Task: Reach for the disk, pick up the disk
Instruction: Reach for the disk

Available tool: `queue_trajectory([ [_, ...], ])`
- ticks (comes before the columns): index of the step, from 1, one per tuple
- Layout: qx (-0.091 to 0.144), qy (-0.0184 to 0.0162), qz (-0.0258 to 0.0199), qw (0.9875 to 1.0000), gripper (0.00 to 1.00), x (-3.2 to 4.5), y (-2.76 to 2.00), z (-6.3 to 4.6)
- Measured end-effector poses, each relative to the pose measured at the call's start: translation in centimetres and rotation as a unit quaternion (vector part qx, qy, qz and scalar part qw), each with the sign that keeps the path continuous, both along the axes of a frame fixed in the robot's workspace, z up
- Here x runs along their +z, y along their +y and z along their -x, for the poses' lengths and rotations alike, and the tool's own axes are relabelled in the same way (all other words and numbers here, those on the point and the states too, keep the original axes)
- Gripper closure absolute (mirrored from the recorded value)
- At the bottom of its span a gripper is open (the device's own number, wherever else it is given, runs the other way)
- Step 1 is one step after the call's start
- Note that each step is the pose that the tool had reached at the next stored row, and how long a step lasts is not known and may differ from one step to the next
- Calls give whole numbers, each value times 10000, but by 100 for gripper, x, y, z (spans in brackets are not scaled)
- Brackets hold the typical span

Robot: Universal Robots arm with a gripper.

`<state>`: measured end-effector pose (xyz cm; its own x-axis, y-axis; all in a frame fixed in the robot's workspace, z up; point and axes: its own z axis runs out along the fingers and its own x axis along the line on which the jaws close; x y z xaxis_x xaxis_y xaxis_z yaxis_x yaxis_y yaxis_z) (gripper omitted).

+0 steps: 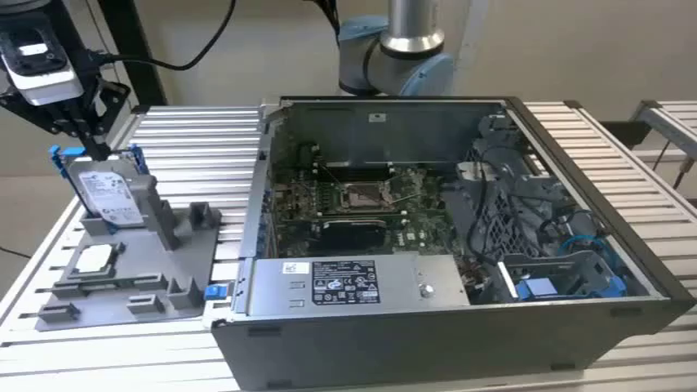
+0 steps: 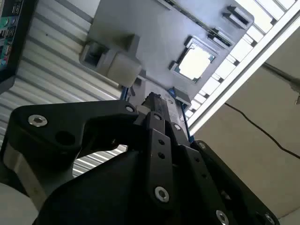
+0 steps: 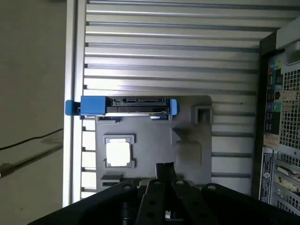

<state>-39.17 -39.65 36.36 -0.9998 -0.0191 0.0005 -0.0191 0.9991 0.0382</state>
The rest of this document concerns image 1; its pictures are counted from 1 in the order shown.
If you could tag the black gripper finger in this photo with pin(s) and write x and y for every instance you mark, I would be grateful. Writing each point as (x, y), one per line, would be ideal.
(38, 118)
(115, 102)

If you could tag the hard disk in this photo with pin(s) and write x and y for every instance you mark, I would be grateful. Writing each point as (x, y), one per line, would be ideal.
(106, 196)

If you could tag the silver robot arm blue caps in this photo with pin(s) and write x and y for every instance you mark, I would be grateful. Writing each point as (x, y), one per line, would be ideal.
(413, 24)

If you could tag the grey disk bay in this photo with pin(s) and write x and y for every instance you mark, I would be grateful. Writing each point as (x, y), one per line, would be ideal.
(572, 261)

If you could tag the silver CPU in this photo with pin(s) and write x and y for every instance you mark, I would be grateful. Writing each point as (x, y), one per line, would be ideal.
(95, 259)

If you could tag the grey parts rack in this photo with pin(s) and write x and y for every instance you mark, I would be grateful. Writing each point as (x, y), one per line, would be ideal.
(136, 265)

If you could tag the green RAM stick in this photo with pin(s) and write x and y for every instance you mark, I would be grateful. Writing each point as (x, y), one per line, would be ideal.
(131, 283)

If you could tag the blue case latch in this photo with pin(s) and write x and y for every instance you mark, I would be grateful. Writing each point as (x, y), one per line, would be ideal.
(214, 292)

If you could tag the CPU socket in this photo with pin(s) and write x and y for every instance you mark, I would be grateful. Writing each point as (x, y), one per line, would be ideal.
(359, 199)

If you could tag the RAM slot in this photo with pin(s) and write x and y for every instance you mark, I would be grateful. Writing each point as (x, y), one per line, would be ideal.
(359, 212)

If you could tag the black graphics card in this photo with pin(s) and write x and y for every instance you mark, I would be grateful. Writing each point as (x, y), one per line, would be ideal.
(348, 239)

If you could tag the silver power supply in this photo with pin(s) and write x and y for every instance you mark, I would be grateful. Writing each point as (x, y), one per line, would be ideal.
(272, 294)

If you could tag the green motherboard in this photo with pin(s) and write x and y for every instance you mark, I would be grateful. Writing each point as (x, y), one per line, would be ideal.
(431, 228)

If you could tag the black PC case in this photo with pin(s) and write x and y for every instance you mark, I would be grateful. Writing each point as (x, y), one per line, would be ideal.
(381, 347)

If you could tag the grey perforated drive cage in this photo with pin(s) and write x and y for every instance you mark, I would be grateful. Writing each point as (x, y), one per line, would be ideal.
(507, 228)

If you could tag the blue carrier in bay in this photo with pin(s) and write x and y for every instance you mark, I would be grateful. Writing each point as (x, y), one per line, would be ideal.
(536, 290)

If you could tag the metal slat side table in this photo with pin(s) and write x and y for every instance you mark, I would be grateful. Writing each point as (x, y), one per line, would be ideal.
(669, 118)

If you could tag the black stand post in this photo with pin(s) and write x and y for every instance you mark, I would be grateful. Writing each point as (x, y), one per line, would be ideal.
(146, 81)

